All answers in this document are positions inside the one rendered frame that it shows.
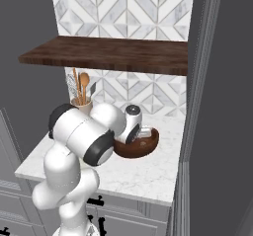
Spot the wooden spatula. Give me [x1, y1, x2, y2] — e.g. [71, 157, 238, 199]
[72, 67, 82, 106]

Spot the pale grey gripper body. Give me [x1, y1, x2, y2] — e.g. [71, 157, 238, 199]
[135, 126, 154, 141]

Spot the silver whisk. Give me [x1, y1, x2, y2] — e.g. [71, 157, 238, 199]
[66, 73, 77, 100]

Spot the grey metal spatula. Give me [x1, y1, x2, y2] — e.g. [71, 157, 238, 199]
[88, 81, 98, 100]

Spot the tall grey cabinet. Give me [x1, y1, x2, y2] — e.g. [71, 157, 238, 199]
[0, 0, 71, 195]

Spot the grey drawer run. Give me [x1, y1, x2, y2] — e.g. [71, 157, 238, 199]
[0, 179, 63, 236]

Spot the grey drawer front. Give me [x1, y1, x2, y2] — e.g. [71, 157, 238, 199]
[86, 192, 173, 222]

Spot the wooden spoon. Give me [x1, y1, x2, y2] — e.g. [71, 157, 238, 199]
[79, 71, 91, 106]

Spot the brown wooden bowl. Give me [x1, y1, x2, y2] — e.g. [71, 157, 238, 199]
[113, 125, 161, 160]

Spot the dark wooden shelf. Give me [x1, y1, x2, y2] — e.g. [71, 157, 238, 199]
[18, 35, 189, 77]

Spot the grey fridge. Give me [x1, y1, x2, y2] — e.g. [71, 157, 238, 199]
[167, 0, 253, 236]

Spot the beige utensil pot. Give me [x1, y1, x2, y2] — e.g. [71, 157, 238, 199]
[70, 96, 95, 117]

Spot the grey cupboard door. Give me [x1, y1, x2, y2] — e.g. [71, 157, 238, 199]
[94, 206, 170, 236]

